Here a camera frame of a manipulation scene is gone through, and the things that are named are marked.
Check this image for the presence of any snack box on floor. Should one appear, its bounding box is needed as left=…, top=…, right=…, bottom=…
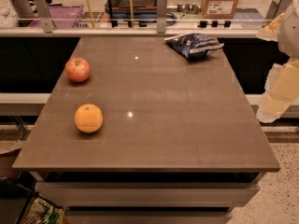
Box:
left=17, top=197, right=64, bottom=224

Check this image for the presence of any grey drawer cabinet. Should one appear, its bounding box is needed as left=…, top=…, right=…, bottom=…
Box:
left=29, top=171, right=267, bottom=224

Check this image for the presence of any metal railing post left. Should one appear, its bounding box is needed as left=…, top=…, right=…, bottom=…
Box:
left=34, top=0, right=54, bottom=33

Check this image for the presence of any metal railing post right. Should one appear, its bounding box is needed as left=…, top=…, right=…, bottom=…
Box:
left=265, top=0, right=292, bottom=20

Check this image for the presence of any red apple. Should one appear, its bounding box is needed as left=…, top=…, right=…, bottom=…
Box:
left=64, top=58, right=91, bottom=83

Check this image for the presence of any purple plastic crate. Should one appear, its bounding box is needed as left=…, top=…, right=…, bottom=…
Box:
left=29, top=5, right=83, bottom=28

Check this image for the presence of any orange fruit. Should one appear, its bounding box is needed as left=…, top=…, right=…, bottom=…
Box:
left=75, top=104, right=103, bottom=133

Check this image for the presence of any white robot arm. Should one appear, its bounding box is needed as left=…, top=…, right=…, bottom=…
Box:
left=256, top=0, right=299, bottom=123

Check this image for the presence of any metal railing post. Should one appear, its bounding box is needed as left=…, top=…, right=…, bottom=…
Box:
left=34, top=0, right=54, bottom=33
left=265, top=0, right=292, bottom=20
left=157, top=0, right=167, bottom=34

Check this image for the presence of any cardboard box with label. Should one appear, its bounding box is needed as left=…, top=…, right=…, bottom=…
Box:
left=201, top=0, right=239, bottom=19

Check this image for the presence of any blue chip bag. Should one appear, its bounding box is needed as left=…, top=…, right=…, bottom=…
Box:
left=164, top=33, right=224, bottom=60

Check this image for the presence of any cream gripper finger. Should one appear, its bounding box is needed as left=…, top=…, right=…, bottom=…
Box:
left=256, top=59, right=299, bottom=123
left=257, top=13, right=283, bottom=41

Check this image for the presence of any metal railing post centre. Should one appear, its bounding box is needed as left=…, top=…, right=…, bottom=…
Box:
left=157, top=0, right=167, bottom=34

